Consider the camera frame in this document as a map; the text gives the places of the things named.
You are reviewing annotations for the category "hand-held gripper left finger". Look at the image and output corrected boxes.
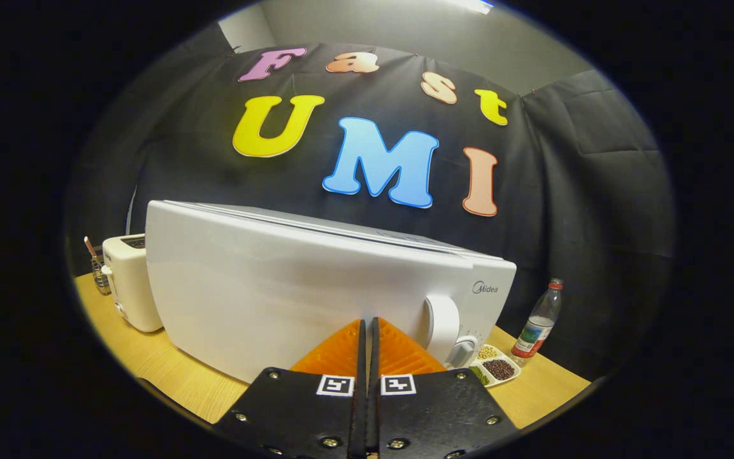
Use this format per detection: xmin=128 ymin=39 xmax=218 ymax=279
xmin=214 ymin=317 xmax=368 ymax=459

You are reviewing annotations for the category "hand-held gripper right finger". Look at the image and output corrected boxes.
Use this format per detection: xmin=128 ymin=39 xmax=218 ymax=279
xmin=370 ymin=317 xmax=521 ymax=459

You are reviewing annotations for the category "white toaster oven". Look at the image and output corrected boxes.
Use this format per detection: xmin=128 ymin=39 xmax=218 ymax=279
xmin=145 ymin=200 xmax=517 ymax=384

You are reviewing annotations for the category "cream bread toaster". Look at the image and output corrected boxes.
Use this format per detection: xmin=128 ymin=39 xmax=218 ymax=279
xmin=101 ymin=233 xmax=164 ymax=333

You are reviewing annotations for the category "divided dish of beans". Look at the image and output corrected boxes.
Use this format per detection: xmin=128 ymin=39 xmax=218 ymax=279
xmin=469 ymin=344 xmax=522 ymax=388

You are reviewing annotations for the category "clear plastic water bottle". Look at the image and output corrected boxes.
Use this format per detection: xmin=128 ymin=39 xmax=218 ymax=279
xmin=511 ymin=278 xmax=564 ymax=367

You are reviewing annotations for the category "wire mesh basket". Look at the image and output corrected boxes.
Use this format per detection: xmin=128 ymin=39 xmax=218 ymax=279
xmin=90 ymin=255 xmax=113 ymax=296

